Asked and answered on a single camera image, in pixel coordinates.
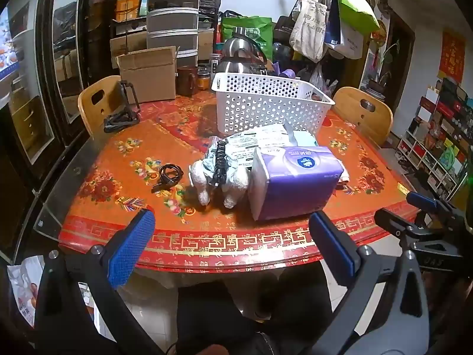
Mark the purple tissue pack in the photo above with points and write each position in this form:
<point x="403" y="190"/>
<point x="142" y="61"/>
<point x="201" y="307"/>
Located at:
<point x="295" y="185"/>

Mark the orange glass jar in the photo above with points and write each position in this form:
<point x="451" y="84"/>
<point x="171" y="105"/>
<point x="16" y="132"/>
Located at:
<point x="203" y="83"/>

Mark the open cardboard box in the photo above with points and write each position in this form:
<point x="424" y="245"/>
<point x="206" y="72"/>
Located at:
<point x="147" y="77"/>

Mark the white plastic bag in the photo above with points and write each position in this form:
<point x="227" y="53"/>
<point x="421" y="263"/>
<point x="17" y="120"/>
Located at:
<point x="26" y="288"/>

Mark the dark glass door cabinet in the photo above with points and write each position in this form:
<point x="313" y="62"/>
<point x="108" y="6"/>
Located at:
<point x="70" y="63"/>

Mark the white and grey plush toy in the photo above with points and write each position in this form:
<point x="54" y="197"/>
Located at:
<point x="201" y="181"/>

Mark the black bag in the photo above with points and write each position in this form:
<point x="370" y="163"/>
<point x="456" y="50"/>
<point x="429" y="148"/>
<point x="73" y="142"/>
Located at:
<point x="284" y="26"/>

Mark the green shopping bag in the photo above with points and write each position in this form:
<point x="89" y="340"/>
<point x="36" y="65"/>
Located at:
<point x="255" y="31"/>

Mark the yellow box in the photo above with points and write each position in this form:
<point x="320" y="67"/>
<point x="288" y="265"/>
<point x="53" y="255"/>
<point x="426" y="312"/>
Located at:
<point x="127" y="9"/>

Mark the grey stacked drawer tower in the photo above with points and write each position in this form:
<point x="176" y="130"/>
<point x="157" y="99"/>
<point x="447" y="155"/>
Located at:
<point x="172" y="22"/>

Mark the lime green fabric bag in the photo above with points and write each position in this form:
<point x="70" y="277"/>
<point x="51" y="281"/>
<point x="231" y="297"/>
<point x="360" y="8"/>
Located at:
<point x="354" y="11"/>

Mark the red wall poster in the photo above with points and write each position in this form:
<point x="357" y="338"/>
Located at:
<point x="452" y="57"/>

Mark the black folding phone stand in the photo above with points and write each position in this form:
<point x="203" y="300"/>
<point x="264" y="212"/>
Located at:
<point x="118" y="118"/>

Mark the white printed soft package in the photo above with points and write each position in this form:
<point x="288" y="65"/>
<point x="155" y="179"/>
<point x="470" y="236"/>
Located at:
<point x="255" y="144"/>

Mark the wooden chair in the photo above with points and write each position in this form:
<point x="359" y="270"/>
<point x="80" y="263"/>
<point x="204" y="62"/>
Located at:
<point x="354" y="118"/>
<point x="96" y="114"/>

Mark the brown cardboard box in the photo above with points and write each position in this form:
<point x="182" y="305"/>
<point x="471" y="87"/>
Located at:
<point x="206" y="44"/>

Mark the dark lid glass jar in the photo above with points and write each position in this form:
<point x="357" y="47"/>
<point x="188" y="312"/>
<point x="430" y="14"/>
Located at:
<point x="203" y="68"/>

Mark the bright screen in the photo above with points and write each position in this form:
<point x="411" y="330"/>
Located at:
<point x="9" y="51"/>

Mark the light blue packet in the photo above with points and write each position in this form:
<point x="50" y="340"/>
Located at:
<point x="305" y="139"/>

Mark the beige canvas tote bag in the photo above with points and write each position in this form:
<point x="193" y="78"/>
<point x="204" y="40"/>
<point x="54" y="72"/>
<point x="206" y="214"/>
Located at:
<point x="306" y="26"/>

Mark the potted plant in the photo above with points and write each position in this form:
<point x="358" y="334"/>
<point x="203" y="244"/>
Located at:
<point x="380" y="81"/>

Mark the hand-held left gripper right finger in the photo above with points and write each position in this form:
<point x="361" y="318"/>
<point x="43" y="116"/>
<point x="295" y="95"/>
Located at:
<point x="330" y="246"/>

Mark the person's black pants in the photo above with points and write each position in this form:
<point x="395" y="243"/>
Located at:
<point x="240" y="321"/>

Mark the closed cardboard box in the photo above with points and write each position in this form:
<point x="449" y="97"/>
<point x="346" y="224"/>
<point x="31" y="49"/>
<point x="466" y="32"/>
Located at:
<point x="125" y="50"/>

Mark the white and navy shopping bag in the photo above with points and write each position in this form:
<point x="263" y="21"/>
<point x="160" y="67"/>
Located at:
<point x="347" y="42"/>

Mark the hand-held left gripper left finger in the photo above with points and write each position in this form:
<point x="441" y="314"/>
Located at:
<point x="131" y="247"/>

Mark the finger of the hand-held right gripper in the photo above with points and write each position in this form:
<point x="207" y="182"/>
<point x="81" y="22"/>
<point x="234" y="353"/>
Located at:
<point x="391" y="222"/>
<point x="421" y="201"/>

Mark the stainless steel kettle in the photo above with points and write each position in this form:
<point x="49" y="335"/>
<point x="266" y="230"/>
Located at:
<point x="236" y="51"/>

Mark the brown mug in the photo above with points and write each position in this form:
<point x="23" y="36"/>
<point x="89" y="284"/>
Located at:
<point x="186" y="81"/>

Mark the shelf of assorted boxes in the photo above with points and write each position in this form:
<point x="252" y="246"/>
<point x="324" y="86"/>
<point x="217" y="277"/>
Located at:
<point x="436" y="148"/>

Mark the purple plastic bag roll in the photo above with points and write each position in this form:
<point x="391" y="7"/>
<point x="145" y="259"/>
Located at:
<point x="284" y="71"/>

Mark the white perforated plastic basket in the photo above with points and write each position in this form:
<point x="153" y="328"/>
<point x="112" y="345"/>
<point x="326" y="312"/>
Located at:
<point x="258" y="107"/>

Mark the tall dark label jar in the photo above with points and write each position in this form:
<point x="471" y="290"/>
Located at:
<point x="215" y="63"/>

